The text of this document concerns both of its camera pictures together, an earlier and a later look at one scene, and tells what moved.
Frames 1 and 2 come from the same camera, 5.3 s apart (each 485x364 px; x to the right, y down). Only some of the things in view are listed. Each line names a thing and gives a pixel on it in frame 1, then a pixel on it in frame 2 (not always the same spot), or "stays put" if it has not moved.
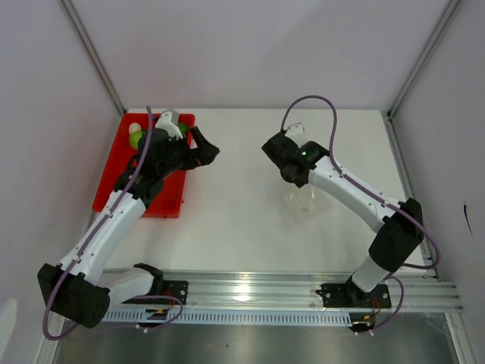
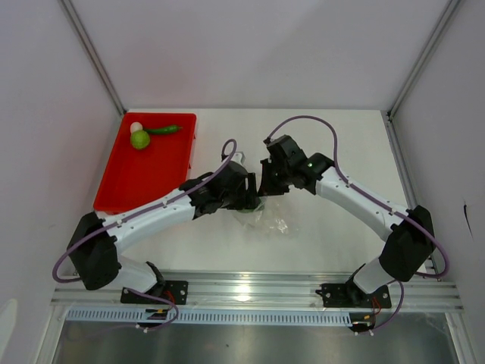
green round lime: [134, 137] stays put
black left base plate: [179, 289] stays put
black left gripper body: [181, 156] → [241, 199]
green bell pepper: [184, 128] → [261, 204]
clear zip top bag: [302, 199] → [271, 216]
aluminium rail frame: [411, 290] stays put
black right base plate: [350, 296] stays put
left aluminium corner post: [81, 32] stays put
